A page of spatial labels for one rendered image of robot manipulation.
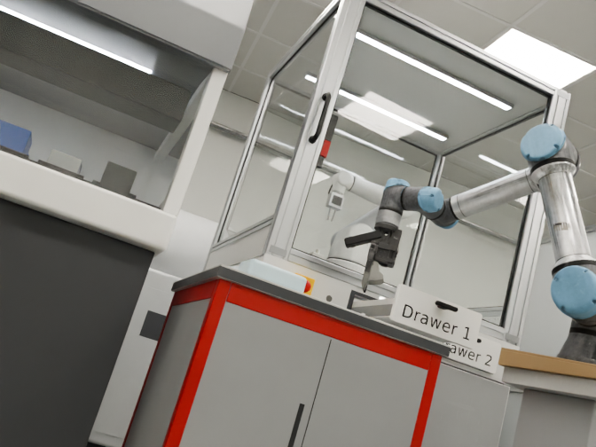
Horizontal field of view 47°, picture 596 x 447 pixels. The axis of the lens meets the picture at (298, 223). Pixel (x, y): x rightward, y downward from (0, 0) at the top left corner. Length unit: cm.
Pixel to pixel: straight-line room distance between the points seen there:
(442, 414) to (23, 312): 140
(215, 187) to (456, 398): 350
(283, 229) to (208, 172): 339
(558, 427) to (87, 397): 118
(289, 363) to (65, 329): 63
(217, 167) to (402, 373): 409
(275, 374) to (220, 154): 418
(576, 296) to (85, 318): 124
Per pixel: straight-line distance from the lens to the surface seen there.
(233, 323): 157
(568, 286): 179
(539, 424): 186
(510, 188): 212
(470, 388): 255
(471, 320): 214
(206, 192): 557
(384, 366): 171
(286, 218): 226
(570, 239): 185
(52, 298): 193
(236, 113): 580
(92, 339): 193
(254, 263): 161
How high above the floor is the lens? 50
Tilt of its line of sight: 15 degrees up
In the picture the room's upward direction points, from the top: 17 degrees clockwise
